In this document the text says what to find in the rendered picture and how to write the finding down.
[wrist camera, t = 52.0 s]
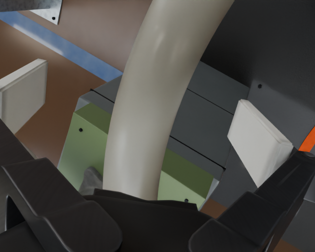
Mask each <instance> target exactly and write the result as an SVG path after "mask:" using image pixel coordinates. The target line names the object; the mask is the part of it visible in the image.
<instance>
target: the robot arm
mask: <svg viewBox="0 0 315 252"><path fill-rule="evenodd" d="M47 74H48V62H47V60H44V59H39V58H38V59H36V60H34V61H32V62H31V63H29V64H27V65H25V66H23V67H22V68H20V69H18V70H16V71H14V72H13V73H11V74H9V75H7V76H5V77H3V78H2V79H0V252H273V251H274V249H275V247H276V246H277V244H278V242H279V241H280V239H281V238H282V236H283V234H284V233H285V231H286V230H287V228H288V226H289V225H290V223H291V221H292V220H293V218H294V217H296V216H297V214H298V212H299V210H300V207H301V205H302V203H303V201H304V200H307V201H310V202H313V203H315V155H314V154H312V153H310V152H307V151H300V150H297V149H296V148H295V147H294V146H293V145H292V143H291V142H290V141H289V140H288V139H287V138H286V137H285V136H284V135H283V134H282V133H281V132H280V131H279V130H278V129H277V128H276V127H275V126H274V125H273V124H272V123H271V122H270V121H269V120H268V119H267V118H266V117H265V116H264V115H263V114H262V113H261V112H260V111H258V110H257V109H256V108H255V107H254V106H253V105H252V104H251V103H250V102H249V101H248V100H244V99H241V100H239V101H238V104H237V107H236V110H235V113H234V117H233V120H232V123H231V126H230V129H229V132H228V135H227V137H228V139H229V141H230V142H231V144H232V146H233V147H234V149H235V151H236V152H237V154H238V156H239V157H240V159H241V161H242V162H243V164H244V166H245V167H246V169H247V171H248V172H249V174H250V176H251V177H252V179H253V181H254V182H255V184H256V186H257V187H258V189H256V190H255V191H254V192H251V191H249V190H247V191H246V192H245V193H244V194H243V195H241V196H240V197H239V198H238V199H237V200H236V201H235V202H234V203H233V204H232V205H231V206H229V207H228V208H227V209H226V210H225V211H224V212H223V213H222V214H221V215H220V216H219V217H217V218H216V219H215V218H213V217H212V216H210V215H208V214H205V213H203V212H201V211H198V208H197V204H196V203H189V202H183V201H176V200H144V199H141V198H138V197H135V196H132V195H129V194H126V193H122V192H119V191H112V190H106V189H103V176H102V175H101V174H100V173H99V172H98V171H97V170H96V169H95V168H94V167H92V166H90V167H88V168H87V169H86V170H85V171H84V175H83V181H82V184H81V186H80V188H79V190H78V191H77V190H76V189H75V188H74V186H73V185H72V184H71V183H70V182H69V181H68V180H67V179H66V178H65V177H64V175H63V174H62V173H61V172H60V171H59V170H58V169H57V168H56V167H55V165H54V164H53V163H52V162H51V161H50V160H49V159H48V158H46V157H44V158H37V157H36V155H35V154H34V153H33V152H32V151H31V150H30V149H29V148H28V147H27V146H26V145H25V144H23V143H22V142H21V141H20V140H18V139H17V138H16V136H15V135H14V134H15V133H16V132H17V131H18V130H19V129H20V128H21V127H22V126H23V125H24V124H25V123H26V122H27V121H28V120H29V119H30V118H31V117H32V116H33V115H34V114H35V113H36V112H37V111H38V110H39V109H40V108H41V107H42V106H43V105H44V104H45V100H46V87H47Z"/></svg>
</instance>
